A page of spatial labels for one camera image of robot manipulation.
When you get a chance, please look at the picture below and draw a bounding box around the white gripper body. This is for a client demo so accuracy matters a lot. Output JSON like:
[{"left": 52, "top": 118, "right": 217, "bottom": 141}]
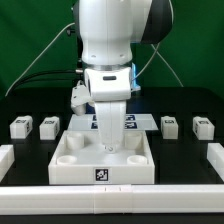
[{"left": 85, "top": 68, "right": 131, "bottom": 102}]

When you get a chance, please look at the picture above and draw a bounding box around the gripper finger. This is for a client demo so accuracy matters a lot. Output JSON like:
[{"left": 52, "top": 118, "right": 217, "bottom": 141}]
[{"left": 95, "top": 101, "right": 126, "bottom": 153}]

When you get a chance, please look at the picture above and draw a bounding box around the white square tabletop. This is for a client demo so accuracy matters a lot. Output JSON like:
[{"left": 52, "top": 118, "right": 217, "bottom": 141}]
[{"left": 48, "top": 131, "right": 155, "bottom": 185}]

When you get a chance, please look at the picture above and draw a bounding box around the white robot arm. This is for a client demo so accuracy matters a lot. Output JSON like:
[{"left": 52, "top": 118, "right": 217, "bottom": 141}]
[{"left": 73, "top": 0, "right": 173, "bottom": 152}]

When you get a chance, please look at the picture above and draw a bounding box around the white tag board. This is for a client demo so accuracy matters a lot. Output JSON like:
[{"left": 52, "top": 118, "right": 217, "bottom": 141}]
[{"left": 68, "top": 114, "right": 158, "bottom": 131}]

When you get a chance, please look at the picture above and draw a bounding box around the white front obstacle bar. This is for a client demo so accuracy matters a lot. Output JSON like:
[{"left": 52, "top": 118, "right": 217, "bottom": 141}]
[{"left": 0, "top": 185, "right": 224, "bottom": 215}]

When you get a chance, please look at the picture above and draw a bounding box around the white obstacle bar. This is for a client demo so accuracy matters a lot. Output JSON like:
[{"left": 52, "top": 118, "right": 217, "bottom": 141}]
[
  {"left": 0, "top": 145, "right": 15, "bottom": 182},
  {"left": 0, "top": 185, "right": 224, "bottom": 215},
  {"left": 207, "top": 143, "right": 224, "bottom": 182}
]

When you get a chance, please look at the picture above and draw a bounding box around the white right obstacle bar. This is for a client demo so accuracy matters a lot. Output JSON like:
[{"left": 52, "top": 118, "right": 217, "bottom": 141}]
[{"left": 207, "top": 143, "right": 224, "bottom": 182}]

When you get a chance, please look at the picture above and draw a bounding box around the white left obstacle bar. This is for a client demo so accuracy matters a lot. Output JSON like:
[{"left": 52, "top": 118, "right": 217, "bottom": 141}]
[{"left": 0, "top": 145, "right": 15, "bottom": 182}]

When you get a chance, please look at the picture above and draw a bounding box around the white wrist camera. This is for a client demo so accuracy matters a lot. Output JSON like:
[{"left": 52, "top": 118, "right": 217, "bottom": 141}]
[{"left": 71, "top": 80, "right": 91, "bottom": 116}]

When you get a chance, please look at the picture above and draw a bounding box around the black cable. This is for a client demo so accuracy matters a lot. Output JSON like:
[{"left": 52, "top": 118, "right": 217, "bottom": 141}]
[{"left": 13, "top": 69, "right": 84, "bottom": 91}]

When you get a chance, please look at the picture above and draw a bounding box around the white cable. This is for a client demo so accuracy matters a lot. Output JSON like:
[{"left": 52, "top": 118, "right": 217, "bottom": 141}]
[{"left": 4, "top": 21, "right": 76, "bottom": 98}]

